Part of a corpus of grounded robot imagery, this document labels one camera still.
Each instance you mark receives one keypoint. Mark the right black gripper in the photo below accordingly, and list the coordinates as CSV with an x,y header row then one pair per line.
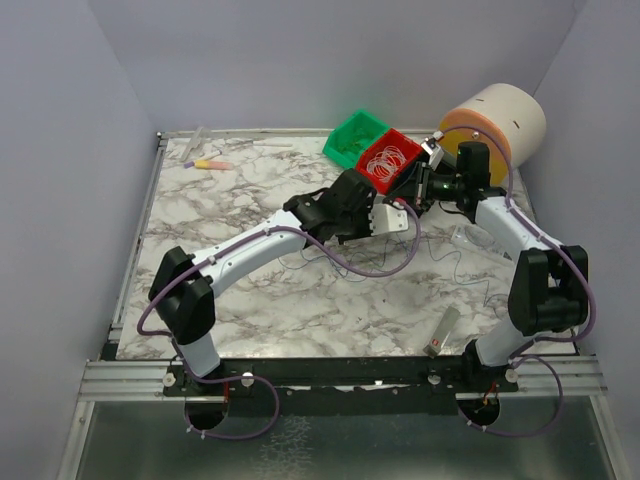
x,y
425,185

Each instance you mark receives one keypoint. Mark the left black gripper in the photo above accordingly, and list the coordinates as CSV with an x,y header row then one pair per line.
x,y
364,215

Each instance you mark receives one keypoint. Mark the black plastic bin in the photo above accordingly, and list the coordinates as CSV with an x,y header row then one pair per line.
x,y
406,185

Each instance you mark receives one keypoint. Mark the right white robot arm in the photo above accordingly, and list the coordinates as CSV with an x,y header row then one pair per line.
x,y
549,294

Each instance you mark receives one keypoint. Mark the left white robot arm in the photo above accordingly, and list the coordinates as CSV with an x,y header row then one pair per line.
x,y
185,287

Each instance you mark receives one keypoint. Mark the clear protractor packet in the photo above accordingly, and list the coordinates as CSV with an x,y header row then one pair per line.
x,y
476,240

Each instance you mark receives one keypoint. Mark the red plastic bin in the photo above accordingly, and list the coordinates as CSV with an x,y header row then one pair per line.
x,y
383,161

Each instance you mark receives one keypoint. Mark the green plastic bin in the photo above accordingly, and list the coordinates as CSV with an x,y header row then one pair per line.
x,y
346,143

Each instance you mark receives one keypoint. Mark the large beige cylinder drum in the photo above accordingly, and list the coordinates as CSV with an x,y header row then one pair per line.
x,y
506,118

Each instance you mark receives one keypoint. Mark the pink yellow marker pen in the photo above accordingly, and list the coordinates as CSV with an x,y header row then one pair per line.
x,y
209,165

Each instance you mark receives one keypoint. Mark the small grey staples box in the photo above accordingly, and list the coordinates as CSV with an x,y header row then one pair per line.
x,y
442,331

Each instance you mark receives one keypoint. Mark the clear plastic tube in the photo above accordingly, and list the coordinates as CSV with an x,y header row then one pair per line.
x,y
193,143

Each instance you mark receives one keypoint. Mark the black mounting base bar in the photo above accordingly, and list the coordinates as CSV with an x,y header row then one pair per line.
x,y
341,386

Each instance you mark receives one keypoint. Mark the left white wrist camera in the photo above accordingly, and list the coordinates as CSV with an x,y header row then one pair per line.
x,y
387,218

